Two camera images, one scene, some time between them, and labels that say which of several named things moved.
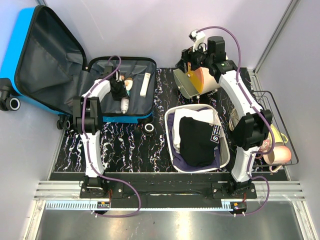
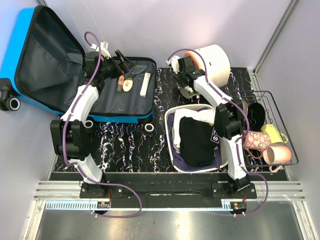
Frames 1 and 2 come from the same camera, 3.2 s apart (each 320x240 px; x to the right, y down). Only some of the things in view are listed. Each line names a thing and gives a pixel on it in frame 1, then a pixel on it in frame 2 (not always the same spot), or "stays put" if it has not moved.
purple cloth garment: x=176 y=157 stays put
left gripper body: x=120 y=92 -> x=112 y=70
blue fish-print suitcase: x=46 y=69 stays put
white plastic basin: x=224 y=151 stays put
